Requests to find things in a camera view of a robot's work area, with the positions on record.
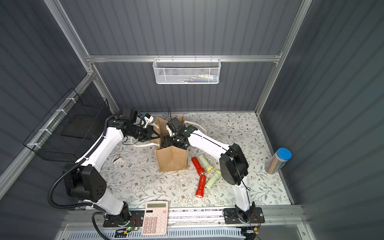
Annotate brown paper tote bag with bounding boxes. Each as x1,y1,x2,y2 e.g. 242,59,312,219
131,115,208,173

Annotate red flashlight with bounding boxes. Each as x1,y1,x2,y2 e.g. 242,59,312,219
196,175,206,198
192,157,205,176

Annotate green flashlight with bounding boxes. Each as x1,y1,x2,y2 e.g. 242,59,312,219
205,170,222,190
198,154,214,173

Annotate red flashlight bottom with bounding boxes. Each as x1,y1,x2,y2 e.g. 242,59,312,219
196,175,206,198

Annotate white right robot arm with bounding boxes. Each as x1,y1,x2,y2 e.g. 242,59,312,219
166,126,255,219

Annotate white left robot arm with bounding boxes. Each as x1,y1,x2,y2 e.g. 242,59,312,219
63,111,160,219

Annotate markers in white basket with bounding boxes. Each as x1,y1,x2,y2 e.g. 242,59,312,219
179,75,219,84

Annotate pink calculator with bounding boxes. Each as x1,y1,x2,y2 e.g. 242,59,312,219
142,201,169,236

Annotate blue-lidded cylinder container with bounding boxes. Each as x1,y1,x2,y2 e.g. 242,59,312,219
265,148,293,175

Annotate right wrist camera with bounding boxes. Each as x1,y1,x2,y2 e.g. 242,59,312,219
166,118,198,137

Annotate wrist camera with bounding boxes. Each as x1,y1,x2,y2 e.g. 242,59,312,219
121,107,154,127
166,118,198,137

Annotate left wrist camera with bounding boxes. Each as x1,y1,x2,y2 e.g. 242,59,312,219
121,107,154,127

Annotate white wire mesh basket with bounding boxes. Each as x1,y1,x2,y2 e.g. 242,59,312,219
153,59,222,85

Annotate black wire basket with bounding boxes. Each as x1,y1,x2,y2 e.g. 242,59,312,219
23,86,111,163

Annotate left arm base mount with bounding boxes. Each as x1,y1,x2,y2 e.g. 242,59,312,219
103,210,145,228

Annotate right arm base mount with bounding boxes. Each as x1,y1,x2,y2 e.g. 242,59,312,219
223,207,265,225

